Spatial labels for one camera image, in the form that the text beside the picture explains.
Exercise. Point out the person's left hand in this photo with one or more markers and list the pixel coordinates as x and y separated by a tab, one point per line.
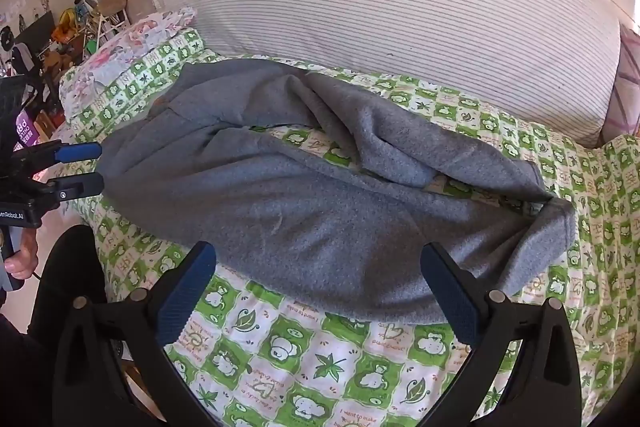
27	257

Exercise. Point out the beige chair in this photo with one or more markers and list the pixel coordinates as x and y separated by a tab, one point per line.
112	2

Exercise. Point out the grey pants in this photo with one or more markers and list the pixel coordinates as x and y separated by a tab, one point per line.
300	217

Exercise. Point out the green patterned bedsheet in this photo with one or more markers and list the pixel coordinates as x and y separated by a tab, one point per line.
310	357

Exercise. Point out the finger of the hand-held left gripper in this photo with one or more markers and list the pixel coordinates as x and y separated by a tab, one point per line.
77	152
75	189

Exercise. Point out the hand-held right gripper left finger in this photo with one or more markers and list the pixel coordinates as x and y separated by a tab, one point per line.
187	289

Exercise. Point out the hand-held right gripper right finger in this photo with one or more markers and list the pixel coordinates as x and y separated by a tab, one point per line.
455	299

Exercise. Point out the striped white pillow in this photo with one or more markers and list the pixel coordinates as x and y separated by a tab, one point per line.
400	17

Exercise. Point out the pink plaid cushion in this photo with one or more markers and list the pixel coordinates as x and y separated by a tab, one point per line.
627	97

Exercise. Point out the floral pillow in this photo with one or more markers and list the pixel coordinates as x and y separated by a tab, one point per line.
120	52

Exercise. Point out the black monitor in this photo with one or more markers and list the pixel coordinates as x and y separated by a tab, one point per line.
37	32

